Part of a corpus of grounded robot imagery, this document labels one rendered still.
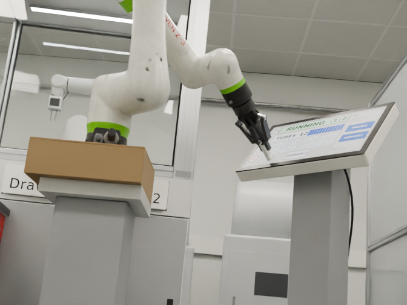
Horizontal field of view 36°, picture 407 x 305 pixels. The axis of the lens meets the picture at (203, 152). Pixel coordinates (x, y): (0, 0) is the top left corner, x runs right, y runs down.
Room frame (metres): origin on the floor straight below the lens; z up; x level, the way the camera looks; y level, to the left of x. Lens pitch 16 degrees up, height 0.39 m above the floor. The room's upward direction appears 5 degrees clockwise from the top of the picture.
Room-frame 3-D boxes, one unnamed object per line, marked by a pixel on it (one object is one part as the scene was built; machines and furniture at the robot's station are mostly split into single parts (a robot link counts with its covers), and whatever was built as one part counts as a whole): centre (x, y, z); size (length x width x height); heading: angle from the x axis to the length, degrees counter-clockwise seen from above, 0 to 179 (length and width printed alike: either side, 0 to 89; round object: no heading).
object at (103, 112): (1.77, 0.28, 1.02); 0.16 x 0.13 x 0.19; 44
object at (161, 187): (2.28, 0.26, 0.87); 0.29 x 0.02 x 0.11; 94
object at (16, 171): (2.26, 0.58, 0.87); 0.29 x 0.02 x 0.11; 94
